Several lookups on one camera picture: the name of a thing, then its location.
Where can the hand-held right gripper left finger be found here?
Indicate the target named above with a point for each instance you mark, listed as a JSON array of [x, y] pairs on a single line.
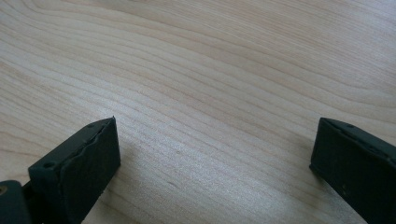
[[77, 168]]

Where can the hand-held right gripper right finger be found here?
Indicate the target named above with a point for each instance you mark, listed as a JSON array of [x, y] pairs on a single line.
[[355, 165]]

